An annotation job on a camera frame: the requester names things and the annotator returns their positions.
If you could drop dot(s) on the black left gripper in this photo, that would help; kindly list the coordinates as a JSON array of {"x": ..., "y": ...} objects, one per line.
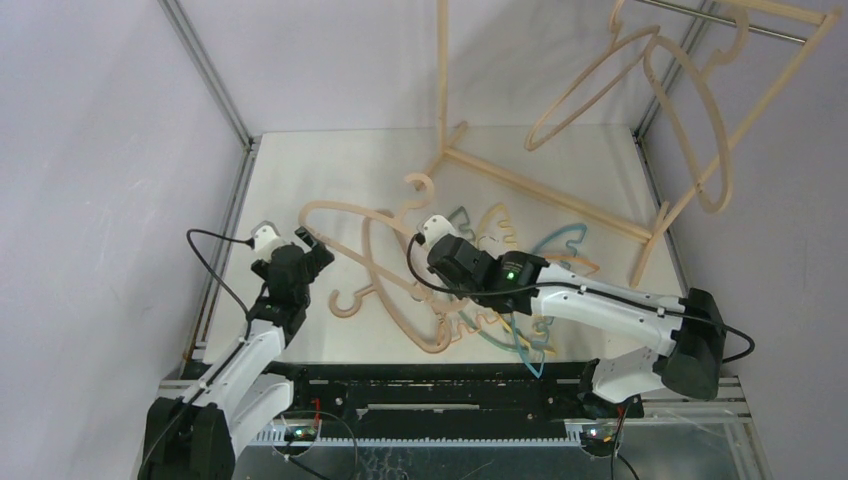
[{"x": 322, "y": 257}]

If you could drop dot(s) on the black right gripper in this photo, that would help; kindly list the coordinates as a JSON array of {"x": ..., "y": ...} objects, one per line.
[{"x": 448, "y": 252}]

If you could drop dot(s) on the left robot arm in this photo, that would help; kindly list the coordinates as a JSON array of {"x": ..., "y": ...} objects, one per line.
[{"x": 200, "y": 433}]

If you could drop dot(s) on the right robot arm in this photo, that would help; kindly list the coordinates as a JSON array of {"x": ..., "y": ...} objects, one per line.
[{"x": 681, "y": 339}]

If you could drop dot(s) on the yellow plastic hanger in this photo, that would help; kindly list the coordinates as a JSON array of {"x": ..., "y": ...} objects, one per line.
[{"x": 496, "y": 232}]

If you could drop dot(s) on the green plastic hanger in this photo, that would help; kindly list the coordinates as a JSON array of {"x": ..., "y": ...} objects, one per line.
[{"x": 464, "y": 218}]

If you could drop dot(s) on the orange plastic hanger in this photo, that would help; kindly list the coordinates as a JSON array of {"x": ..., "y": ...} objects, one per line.
[{"x": 569, "y": 261}]

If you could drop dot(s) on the blue plastic hanger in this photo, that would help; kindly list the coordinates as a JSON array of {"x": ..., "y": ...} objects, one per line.
[{"x": 563, "y": 241}]

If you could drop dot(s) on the left circuit board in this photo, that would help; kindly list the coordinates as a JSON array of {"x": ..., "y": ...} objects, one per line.
[{"x": 300, "y": 434}]

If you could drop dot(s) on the circuit board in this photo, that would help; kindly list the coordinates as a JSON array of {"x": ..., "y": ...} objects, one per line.
[
  {"x": 598, "y": 435},
  {"x": 300, "y": 434}
]

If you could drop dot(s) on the right circuit board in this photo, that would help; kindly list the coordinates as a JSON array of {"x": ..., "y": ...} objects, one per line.
[{"x": 598, "y": 435}]

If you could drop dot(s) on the metal hanging rod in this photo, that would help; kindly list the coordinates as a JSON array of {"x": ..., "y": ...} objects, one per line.
[{"x": 724, "y": 20}]

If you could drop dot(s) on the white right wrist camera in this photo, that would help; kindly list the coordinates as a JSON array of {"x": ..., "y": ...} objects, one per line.
[{"x": 435, "y": 227}]

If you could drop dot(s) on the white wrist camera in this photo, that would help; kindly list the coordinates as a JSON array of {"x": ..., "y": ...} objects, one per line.
[
  {"x": 435, "y": 227},
  {"x": 266, "y": 239}
]

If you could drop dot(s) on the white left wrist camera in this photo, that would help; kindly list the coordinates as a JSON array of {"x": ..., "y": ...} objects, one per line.
[{"x": 266, "y": 239}]

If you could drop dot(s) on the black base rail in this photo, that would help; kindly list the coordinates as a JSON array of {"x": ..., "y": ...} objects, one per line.
[{"x": 488, "y": 403}]

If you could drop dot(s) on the wooden clothes rack frame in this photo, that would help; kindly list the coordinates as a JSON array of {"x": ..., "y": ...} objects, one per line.
[{"x": 776, "y": 15}]

